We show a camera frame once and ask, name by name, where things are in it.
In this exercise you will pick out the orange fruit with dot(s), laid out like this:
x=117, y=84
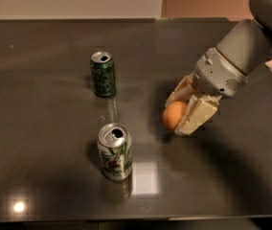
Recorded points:
x=173, y=114

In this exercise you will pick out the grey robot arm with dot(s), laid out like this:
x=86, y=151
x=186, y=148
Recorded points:
x=250, y=41

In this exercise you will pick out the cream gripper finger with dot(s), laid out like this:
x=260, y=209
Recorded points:
x=200, y=109
x=184, y=90

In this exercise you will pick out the white green 7up can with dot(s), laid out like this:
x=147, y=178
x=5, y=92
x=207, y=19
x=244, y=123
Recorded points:
x=114, y=146

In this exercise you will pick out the dark green soda can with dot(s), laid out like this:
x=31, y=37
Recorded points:
x=103, y=74

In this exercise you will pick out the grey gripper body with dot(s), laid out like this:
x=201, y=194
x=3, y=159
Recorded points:
x=218, y=72

